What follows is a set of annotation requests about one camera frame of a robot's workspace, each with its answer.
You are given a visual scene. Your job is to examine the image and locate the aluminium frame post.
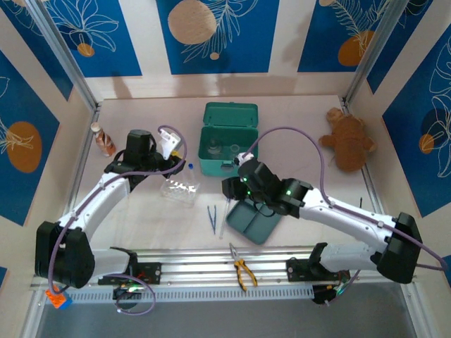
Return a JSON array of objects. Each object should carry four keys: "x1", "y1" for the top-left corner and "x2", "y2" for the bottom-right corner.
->
[
  {"x1": 24, "y1": 0, "x2": 101, "y2": 113},
  {"x1": 340, "y1": 0, "x2": 415, "y2": 106}
]

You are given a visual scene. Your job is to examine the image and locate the brown white patterned bottle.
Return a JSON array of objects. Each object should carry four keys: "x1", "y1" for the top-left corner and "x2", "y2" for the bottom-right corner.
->
[{"x1": 90, "y1": 122, "x2": 117, "y2": 158}]

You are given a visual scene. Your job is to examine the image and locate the orange blue toy brick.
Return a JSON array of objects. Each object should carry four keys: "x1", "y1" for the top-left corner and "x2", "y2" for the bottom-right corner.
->
[{"x1": 44, "y1": 287, "x2": 74, "y2": 311}]

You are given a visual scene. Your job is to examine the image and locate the brown plush toy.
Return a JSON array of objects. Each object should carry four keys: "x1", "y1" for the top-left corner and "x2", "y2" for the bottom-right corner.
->
[{"x1": 318, "y1": 107, "x2": 377, "y2": 173}]

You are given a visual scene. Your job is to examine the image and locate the black controller board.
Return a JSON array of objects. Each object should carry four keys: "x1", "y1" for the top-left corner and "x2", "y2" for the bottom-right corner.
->
[
  {"x1": 311, "y1": 284, "x2": 348, "y2": 306},
  {"x1": 112, "y1": 285, "x2": 142, "y2": 301}
]

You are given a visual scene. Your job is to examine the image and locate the green plastic toolbox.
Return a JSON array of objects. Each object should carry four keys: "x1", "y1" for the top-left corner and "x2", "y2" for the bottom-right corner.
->
[{"x1": 197, "y1": 101, "x2": 260, "y2": 177}]

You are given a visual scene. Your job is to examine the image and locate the white slotted cable duct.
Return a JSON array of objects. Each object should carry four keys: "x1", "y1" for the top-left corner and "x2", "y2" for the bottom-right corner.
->
[{"x1": 63, "y1": 284, "x2": 314, "y2": 303}]

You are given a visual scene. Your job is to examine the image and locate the blue plastic tweezers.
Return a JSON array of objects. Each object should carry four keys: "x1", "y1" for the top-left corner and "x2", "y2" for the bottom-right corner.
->
[{"x1": 206, "y1": 206, "x2": 218, "y2": 234}]

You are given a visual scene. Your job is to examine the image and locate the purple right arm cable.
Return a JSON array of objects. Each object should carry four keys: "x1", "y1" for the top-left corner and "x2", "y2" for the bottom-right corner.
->
[{"x1": 246, "y1": 126, "x2": 445, "y2": 306}]

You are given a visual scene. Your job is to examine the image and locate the clear plastic tube rack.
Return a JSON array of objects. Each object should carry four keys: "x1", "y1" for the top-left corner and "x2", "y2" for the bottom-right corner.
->
[{"x1": 160, "y1": 177, "x2": 202, "y2": 208}]

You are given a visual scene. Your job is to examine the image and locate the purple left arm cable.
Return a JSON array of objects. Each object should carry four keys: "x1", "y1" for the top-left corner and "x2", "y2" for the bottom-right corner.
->
[{"x1": 47, "y1": 125, "x2": 187, "y2": 316}]

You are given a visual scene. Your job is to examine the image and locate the green divided tray insert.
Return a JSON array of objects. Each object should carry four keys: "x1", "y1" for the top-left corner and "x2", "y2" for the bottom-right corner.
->
[{"x1": 225, "y1": 200, "x2": 283, "y2": 246}]

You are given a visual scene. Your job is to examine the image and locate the yellow black pliers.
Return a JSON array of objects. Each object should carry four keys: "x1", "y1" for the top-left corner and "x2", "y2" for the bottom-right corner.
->
[{"x1": 228, "y1": 242, "x2": 259, "y2": 292}]

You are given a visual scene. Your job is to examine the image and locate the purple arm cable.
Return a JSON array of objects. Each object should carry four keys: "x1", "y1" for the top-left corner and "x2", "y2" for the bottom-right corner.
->
[
  {"x1": 47, "y1": 125, "x2": 187, "y2": 316},
  {"x1": 246, "y1": 126, "x2": 445, "y2": 306}
]

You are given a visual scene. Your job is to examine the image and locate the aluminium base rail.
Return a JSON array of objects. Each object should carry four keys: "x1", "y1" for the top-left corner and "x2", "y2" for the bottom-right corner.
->
[{"x1": 30, "y1": 246, "x2": 419, "y2": 293}]

